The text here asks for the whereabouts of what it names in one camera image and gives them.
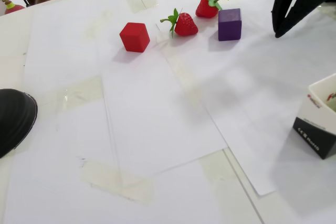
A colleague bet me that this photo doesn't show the red fire extinguisher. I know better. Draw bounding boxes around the red fire extinguisher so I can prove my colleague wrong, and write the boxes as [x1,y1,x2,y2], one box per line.
[0,0,32,16]

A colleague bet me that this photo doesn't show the black round base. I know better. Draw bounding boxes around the black round base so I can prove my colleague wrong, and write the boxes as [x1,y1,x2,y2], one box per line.
[0,89,38,159]

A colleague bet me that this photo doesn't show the white paper sheet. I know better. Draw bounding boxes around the white paper sheet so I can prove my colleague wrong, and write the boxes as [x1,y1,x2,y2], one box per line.
[154,0,336,197]
[99,48,228,179]

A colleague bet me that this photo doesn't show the red wooden cube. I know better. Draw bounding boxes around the red wooden cube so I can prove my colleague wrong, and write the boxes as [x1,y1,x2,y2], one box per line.
[119,22,151,52]

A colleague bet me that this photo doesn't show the white and black cardboard box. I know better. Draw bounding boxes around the white and black cardboard box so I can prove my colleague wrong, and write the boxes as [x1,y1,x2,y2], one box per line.
[292,73,336,160]

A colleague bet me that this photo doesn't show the red strawberry with spread leaves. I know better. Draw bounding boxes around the red strawberry with spread leaves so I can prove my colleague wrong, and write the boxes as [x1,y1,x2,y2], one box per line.
[160,8,199,38]

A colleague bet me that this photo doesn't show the purple wooden cube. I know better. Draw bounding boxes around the purple wooden cube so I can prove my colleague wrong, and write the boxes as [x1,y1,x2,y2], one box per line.
[217,8,242,41]

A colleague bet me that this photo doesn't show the red strawberry with curved stem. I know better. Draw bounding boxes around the red strawberry with curved stem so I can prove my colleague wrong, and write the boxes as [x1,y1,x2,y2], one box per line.
[195,0,230,19]

